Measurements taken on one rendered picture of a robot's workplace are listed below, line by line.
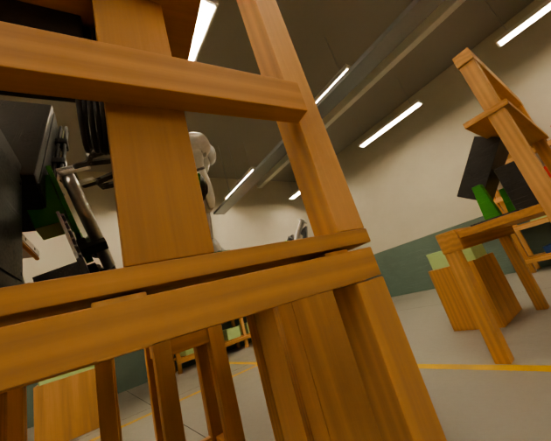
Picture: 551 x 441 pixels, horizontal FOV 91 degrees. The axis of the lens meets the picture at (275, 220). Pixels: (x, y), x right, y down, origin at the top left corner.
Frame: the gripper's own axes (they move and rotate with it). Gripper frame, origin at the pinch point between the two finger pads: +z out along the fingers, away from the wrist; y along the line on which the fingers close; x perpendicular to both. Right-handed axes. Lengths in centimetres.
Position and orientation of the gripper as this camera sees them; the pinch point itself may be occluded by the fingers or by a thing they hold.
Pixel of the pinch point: (77, 176)
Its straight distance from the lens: 91.0
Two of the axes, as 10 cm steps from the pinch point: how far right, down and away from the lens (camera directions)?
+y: -0.6, -8.7, -4.9
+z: -6.7, 4.0, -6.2
